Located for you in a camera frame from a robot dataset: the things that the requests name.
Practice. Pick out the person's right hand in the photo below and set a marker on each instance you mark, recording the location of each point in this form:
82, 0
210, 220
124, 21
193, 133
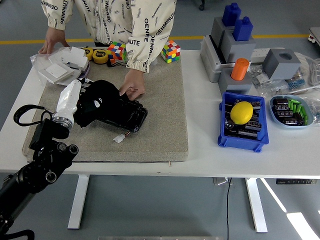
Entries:
53, 37

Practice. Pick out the blue plastic bin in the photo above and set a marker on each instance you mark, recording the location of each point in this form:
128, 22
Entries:
243, 145

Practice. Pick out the white table leg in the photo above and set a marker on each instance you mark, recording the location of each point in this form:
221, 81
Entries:
78, 200
256, 205

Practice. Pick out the black table control panel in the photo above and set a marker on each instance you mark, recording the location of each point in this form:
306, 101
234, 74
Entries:
296, 182

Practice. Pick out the person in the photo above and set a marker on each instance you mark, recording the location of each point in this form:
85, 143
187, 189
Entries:
112, 20

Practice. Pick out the white switch plate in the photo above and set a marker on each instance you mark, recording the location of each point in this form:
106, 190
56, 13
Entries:
56, 71

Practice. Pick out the white rod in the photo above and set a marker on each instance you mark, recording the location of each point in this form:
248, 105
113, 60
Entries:
307, 89

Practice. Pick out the grey cart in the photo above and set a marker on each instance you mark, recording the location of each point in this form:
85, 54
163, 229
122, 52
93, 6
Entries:
315, 35

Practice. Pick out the grey block with round hole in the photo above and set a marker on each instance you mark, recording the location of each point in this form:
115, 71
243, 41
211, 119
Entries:
277, 66

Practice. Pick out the orange cylinder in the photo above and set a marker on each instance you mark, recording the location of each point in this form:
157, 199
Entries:
240, 70

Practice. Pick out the light grey base box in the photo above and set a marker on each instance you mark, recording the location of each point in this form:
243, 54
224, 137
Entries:
208, 62

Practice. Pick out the blue resistor bundle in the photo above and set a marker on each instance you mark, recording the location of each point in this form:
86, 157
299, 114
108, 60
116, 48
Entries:
296, 83

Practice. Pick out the person's left forearm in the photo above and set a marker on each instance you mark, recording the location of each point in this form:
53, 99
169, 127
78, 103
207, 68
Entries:
146, 47

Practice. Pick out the white power strip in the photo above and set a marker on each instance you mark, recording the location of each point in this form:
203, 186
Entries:
260, 53

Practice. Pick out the grey-brown mat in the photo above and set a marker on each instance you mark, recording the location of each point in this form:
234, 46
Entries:
112, 150

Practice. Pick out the person's right forearm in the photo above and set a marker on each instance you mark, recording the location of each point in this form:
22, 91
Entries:
58, 15

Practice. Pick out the green battery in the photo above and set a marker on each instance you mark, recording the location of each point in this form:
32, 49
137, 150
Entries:
299, 108
304, 112
293, 102
305, 120

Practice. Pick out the clear bag of small parts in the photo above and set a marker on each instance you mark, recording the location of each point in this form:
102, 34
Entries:
262, 80

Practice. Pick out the yellow tape measure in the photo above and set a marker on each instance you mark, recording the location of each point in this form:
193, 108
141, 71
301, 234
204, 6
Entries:
88, 52
100, 55

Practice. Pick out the yellow lemon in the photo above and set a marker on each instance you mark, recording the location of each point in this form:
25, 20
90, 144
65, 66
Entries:
241, 112

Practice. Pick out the blue block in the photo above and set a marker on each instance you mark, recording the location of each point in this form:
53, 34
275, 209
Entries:
243, 28
231, 15

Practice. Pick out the light blue dish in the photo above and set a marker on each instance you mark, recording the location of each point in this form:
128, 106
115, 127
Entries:
275, 120

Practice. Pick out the clear plastic bag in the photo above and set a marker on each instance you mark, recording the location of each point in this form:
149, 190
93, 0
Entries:
40, 62
315, 107

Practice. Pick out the lilac bowl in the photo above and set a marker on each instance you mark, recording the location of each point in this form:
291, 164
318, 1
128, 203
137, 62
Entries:
86, 70

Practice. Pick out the person's left hand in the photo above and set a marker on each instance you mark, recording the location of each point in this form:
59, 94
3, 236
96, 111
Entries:
133, 82

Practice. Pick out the grey metal bracket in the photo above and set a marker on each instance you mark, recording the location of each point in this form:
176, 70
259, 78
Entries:
220, 181

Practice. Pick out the white cardboard box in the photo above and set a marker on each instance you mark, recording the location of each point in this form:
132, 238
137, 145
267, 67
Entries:
75, 56

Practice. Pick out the multicolour puzzle cube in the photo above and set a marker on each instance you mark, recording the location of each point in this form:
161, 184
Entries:
117, 51
171, 51

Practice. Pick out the black chair caster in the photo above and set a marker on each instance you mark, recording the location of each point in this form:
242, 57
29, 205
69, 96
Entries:
201, 5

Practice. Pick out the black rag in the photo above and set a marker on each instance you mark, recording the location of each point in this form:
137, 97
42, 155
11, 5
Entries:
105, 92

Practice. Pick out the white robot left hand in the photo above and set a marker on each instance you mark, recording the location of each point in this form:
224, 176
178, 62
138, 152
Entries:
68, 97

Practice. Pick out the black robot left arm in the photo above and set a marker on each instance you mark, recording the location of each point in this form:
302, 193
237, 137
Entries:
37, 170

